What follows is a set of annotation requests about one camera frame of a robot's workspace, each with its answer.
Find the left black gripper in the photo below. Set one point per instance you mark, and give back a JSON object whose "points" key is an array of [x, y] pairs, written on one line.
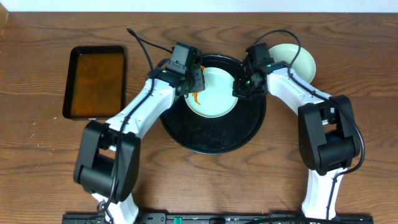
{"points": [[196, 81]]}

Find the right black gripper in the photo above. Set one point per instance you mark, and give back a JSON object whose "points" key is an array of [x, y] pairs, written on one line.
{"points": [[237, 91]]}

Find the green and orange sponge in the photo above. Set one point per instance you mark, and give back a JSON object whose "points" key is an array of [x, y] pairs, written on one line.
{"points": [[195, 94]]}

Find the light green plate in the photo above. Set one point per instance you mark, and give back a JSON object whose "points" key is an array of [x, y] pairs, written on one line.
{"points": [[216, 99], [304, 65]]}

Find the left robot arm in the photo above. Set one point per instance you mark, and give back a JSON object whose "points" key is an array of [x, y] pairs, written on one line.
{"points": [[108, 160]]}

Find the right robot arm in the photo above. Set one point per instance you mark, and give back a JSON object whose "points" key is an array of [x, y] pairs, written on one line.
{"points": [[328, 137]]}

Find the round black serving tray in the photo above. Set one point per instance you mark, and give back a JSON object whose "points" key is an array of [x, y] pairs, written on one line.
{"points": [[216, 135]]}

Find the black rectangular wash tray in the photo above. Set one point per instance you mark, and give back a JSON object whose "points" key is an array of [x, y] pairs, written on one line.
{"points": [[96, 82]]}

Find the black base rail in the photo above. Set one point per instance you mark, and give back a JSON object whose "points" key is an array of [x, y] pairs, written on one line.
{"points": [[161, 218]]}

